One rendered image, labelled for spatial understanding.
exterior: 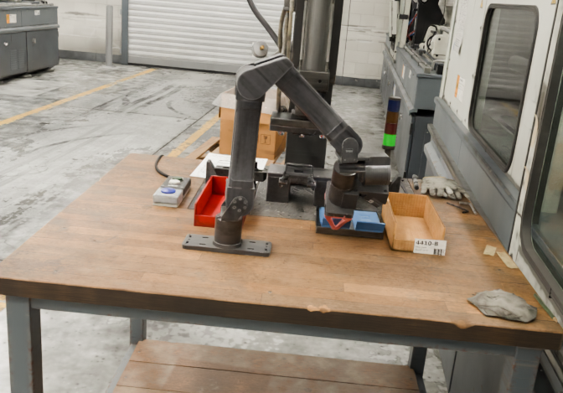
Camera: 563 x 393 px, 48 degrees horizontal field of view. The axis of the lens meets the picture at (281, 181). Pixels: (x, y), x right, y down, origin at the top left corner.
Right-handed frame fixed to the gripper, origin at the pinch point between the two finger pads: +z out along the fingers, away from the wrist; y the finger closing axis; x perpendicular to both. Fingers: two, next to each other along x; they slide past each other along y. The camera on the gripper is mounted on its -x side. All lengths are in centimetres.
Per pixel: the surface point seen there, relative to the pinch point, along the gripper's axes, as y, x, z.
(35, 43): 636, 386, 423
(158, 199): 8.7, 46.2, 7.7
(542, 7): 63, -55, -27
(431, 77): 278, -87, 157
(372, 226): -0.6, -9.1, -0.3
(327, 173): 25.9, 1.5, 9.5
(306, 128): 28.2, 8.9, -4.6
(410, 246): -6.4, -18.1, -1.1
